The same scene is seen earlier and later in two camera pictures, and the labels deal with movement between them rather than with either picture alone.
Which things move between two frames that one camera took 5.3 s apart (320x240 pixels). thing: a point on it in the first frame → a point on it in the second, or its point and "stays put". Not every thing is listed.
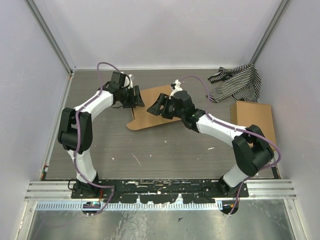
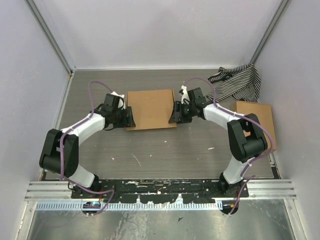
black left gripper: [138, 100] → [129, 122]
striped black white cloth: [242, 82] stays put
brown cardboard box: [143, 119] stays put
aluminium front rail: [257, 190] stays put
